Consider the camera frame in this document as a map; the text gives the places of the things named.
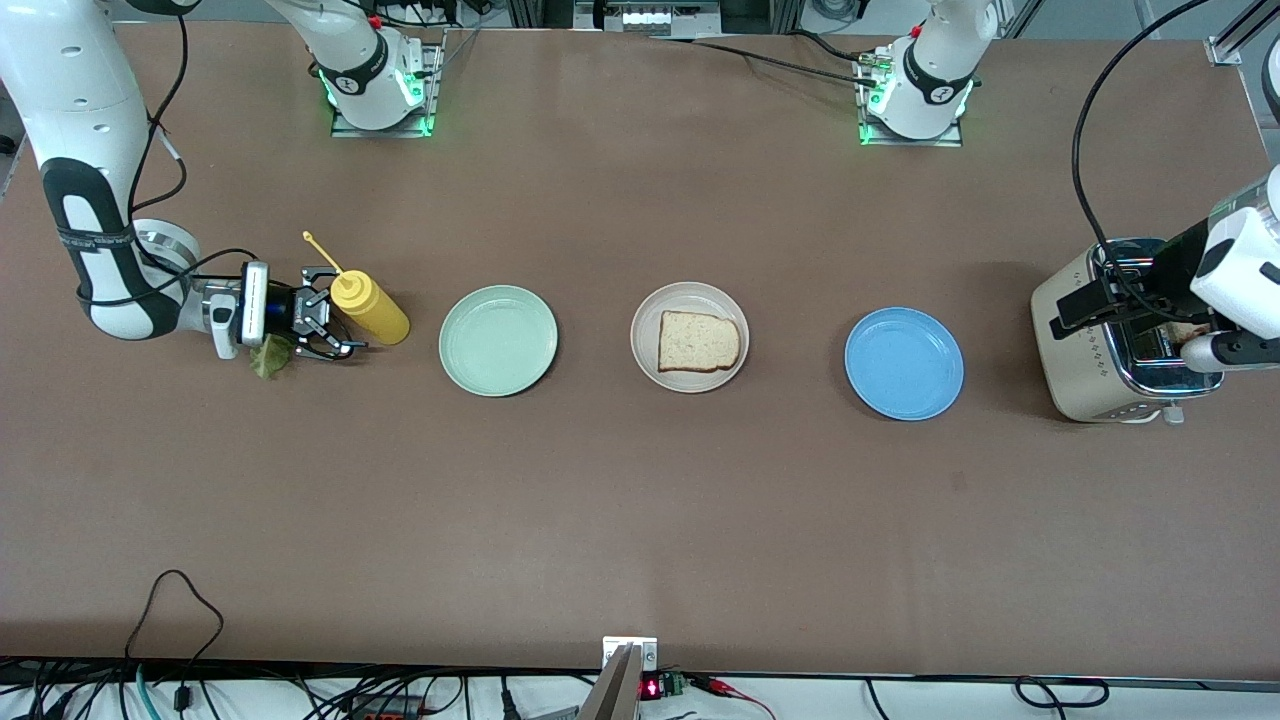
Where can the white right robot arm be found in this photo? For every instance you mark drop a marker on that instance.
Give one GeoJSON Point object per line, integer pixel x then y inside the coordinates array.
{"type": "Point", "coordinates": [70, 80]}

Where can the metal frame with light unit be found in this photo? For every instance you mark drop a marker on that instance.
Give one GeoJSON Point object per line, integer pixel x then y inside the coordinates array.
{"type": "Point", "coordinates": [650, 18]}

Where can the silver mounting bracket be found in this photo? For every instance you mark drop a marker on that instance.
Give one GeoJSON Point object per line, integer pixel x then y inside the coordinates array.
{"type": "Point", "coordinates": [612, 646]}

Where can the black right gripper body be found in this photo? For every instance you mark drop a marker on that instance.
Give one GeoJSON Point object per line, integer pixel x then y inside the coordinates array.
{"type": "Point", "coordinates": [281, 311]}

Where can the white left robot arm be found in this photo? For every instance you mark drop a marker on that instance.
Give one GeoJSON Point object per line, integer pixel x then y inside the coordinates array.
{"type": "Point", "coordinates": [940, 60]}

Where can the green lettuce leaf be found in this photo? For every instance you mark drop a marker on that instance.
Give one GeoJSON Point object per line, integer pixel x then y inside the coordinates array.
{"type": "Point", "coordinates": [268, 362]}

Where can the mint green plate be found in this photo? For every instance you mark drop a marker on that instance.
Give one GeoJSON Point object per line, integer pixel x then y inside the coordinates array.
{"type": "Point", "coordinates": [498, 340]}

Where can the beige plate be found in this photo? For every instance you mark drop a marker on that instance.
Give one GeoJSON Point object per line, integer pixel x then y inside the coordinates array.
{"type": "Point", "coordinates": [645, 335]}

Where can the blue plate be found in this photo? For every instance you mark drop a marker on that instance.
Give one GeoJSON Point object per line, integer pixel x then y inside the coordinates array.
{"type": "Point", "coordinates": [903, 362]}

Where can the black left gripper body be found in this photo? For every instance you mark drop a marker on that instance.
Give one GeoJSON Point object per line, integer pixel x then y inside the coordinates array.
{"type": "Point", "coordinates": [1172, 262]}

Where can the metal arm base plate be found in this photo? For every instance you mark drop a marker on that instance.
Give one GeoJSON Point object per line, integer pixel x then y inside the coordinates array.
{"type": "Point", "coordinates": [380, 133]}
{"type": "Point", "coordinates": [910, 143]}

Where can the aluminium frame profile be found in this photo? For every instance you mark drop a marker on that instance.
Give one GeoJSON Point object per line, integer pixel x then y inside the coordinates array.
{"type": "Point", "coordinates": [1225, 48]}

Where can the grey metal mount bar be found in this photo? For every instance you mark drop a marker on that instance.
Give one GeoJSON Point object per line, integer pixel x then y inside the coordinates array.
{"type": "Point", "coordinates": [612, 695]}

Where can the beige chrome toaster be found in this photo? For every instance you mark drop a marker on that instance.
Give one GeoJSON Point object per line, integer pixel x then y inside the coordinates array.
{"type": "Point", "coordinates": [1075, 370]}

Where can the circuit module red display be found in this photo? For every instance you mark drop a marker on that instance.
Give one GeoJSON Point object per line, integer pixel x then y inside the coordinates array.
{"type": "Point", "coordinates": [655, 688]}

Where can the toasted bread slice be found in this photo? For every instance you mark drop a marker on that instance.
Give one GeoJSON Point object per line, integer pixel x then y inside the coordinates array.
{"type": "Point", "coordinates": [1190, 332]}
{"type": "Point", "coordinates": [700, 342]}

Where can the yellow squeeze bottle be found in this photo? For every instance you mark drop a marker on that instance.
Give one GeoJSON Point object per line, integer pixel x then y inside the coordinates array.
{"type": "Point", "coordinates": [375, 312]}

